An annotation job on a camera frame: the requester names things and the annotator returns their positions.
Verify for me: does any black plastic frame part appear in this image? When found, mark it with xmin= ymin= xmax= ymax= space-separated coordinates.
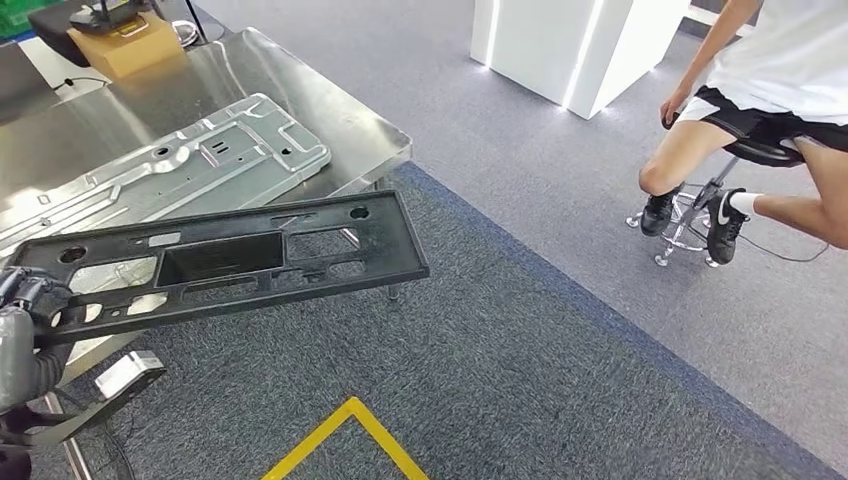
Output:
xmin=9 ymin=190 xmax=432 ymax=349

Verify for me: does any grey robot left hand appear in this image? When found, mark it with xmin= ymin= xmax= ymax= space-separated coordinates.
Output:
xmin=0 ymin=264 xmax=76 ymax=413

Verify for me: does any white lit display pillar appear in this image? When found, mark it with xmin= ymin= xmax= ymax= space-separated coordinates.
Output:
xmin=468 ymin=0 xmax=692 ymax=122

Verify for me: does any stainless steel workbench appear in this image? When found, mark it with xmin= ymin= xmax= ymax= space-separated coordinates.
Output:
xmin=0 ymin=26 xmax=415 ymax=480

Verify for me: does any brown cardboard box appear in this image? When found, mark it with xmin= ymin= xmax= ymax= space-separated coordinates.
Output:
xmin=66 ymin=11 xmax=187 ymax=82

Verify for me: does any black floor cable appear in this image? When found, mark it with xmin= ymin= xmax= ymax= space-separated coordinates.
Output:
xmin=738 ymin=231 xmax=833 ymax=264

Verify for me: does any person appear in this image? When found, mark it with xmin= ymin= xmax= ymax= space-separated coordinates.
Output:
xmin=637 ymin=0 xmax=848 ymax=268

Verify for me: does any black laptop cable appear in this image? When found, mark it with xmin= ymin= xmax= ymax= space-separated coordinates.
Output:
xmin=52 ymin=76 xmax=111 ymax=92

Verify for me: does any white desk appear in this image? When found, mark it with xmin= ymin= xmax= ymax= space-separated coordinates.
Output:
xmin=16 ymin=36 xmax=114 ymax=104

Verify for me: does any black chrome swivel stool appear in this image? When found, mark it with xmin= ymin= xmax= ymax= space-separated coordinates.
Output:
xmin=624 ymin=109 xmax=806 ymax=270

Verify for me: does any grey stamped metal plate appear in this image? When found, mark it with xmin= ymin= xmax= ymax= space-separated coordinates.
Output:
xmin=0 ymin=92 xmax=333 ymax=261

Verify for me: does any black remote controller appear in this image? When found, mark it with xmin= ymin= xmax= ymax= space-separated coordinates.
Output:
xmin=68 ymin=0 xmax=152 ymax=36

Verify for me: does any black bag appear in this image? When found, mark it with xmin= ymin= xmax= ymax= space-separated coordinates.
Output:
xmin=26 ymin=0 xmax=91 ymax=69

